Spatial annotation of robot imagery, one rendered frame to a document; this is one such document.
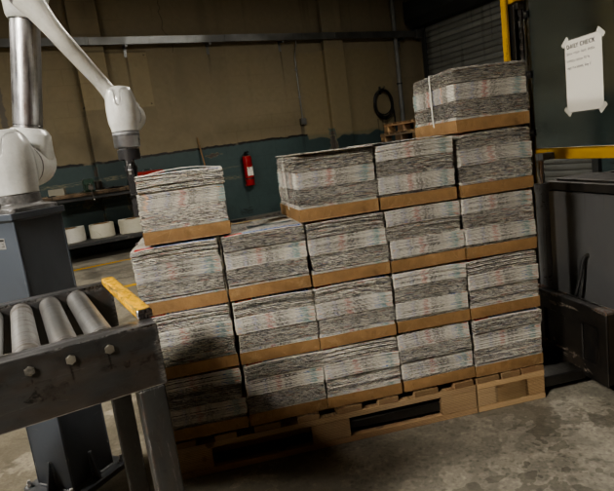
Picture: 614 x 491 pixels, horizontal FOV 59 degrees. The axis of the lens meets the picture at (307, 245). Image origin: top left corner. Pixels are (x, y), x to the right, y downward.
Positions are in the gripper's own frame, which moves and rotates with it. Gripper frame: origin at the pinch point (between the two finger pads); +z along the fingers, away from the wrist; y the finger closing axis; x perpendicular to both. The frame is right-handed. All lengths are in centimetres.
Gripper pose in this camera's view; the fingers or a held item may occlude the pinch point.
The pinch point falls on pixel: (137, 207)
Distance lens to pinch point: 202.8
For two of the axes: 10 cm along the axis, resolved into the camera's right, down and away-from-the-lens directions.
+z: 1.1, 9.8, 1.7
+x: -9.7, 1.4, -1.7
